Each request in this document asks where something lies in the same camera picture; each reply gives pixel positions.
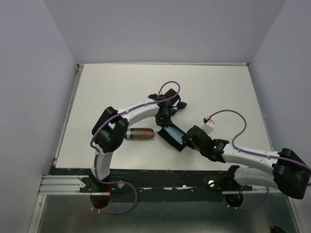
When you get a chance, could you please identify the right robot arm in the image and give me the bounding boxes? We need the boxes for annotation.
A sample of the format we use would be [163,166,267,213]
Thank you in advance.
[182,126,311,200]

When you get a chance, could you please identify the plaid glasses case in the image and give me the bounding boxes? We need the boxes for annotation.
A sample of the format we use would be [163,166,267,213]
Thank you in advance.
[124,128,155,140]

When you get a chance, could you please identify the aluminium frame rail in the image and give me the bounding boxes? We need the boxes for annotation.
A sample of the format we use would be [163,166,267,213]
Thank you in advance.
[38,175,80,195]

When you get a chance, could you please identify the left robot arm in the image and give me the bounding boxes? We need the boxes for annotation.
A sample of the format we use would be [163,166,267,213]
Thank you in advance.
[90,88,187,192]

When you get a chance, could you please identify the black glasses case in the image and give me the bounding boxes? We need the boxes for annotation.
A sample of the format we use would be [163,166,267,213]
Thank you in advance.
[157,123,186,151]

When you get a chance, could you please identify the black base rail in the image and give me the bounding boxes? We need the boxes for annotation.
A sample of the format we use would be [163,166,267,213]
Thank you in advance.
[50,166,252,203]

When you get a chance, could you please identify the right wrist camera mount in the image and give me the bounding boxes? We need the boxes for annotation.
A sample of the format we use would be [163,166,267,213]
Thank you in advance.
[201,117,215,134]

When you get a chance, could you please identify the black round sunglasses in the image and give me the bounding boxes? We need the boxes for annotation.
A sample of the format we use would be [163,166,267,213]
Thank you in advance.
[171,101,187,116]

